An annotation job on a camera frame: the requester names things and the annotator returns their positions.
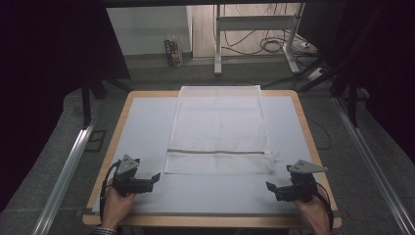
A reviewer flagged white desk frame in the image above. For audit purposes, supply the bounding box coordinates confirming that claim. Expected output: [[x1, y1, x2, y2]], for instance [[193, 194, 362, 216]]
[[213, 3, 306, 77]]

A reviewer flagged thin black floor cable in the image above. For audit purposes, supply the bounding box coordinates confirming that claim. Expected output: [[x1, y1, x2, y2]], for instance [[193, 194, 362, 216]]
[[304, 114, 333, 152]]

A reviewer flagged hand-held gripper cable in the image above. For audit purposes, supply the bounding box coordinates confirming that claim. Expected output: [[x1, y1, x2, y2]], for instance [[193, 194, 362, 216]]
[[313, 181, 336, 233], [99, 160, 123, 223]]

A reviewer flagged black curtain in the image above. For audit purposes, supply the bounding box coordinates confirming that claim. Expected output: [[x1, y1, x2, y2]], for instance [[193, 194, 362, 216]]
[[0, 0, 131, 213], [298, 0, 415, 165]]

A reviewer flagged black stand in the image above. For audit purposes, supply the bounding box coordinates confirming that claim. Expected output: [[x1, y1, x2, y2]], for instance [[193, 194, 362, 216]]
[[79, 76, 133, 130], [295, 58, 371, 129]]

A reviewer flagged wooden table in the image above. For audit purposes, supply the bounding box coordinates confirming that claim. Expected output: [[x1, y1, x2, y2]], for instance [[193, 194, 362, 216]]
[[81, 89, 343, 229]]

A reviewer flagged blue bottle pack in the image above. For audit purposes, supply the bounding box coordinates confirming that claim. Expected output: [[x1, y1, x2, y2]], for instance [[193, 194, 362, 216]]
[[163, 36, 184, 68]]

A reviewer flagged person's right hand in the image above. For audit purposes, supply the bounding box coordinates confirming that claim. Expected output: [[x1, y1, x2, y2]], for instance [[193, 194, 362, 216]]
[[293, 195, 331, 235]]

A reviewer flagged black floor frame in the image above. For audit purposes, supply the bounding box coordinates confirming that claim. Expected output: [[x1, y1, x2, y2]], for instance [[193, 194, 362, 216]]
[[84, 129, 108, 153]]

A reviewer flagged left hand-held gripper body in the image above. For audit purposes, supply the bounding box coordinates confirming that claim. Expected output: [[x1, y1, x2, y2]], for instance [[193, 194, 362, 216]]
[[112, 154, 155, 198]]

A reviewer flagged white cabinet panel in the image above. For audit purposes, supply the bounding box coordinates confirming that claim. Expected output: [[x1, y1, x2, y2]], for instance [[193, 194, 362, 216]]
[[106, 5, 194, 57]]

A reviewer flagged white mesh laundry bag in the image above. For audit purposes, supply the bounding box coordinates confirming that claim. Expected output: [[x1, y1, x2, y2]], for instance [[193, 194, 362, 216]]
[[163, 85, 281, 175]]

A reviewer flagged aluminium floor rail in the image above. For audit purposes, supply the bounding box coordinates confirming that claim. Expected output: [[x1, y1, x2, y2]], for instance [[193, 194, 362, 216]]
[[31, 118, 99, 235], [332, 96, 415, 235]]

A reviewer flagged person's left hand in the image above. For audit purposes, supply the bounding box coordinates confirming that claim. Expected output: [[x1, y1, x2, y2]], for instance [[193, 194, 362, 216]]
[[101, 178, 137, 230]]

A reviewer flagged right hand-held gripper cable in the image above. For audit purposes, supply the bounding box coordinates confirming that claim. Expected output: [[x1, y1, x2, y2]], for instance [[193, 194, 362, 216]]
[[313, 181, 336, 233]]

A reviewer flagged tangle of black floor cables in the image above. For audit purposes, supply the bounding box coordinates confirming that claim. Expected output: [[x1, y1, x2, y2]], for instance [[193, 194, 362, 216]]
[[213, 3, 322, 58]]

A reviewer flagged left hand-held gripper cable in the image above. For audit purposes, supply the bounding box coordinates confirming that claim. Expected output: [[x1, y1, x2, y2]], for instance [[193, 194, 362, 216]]
[[99, 160, 123, 223]]

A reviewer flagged white table mat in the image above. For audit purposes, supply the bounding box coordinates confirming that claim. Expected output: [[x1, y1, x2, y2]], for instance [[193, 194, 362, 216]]
[[92, 95, 324, 216]]

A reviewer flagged white power strip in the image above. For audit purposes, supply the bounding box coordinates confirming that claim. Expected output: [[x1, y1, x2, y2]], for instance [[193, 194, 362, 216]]
[[306, 67, 327, 82]]

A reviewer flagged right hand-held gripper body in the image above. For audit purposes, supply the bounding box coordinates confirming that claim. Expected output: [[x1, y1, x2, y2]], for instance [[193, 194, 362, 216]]
[[274, 159, 329, 204]]

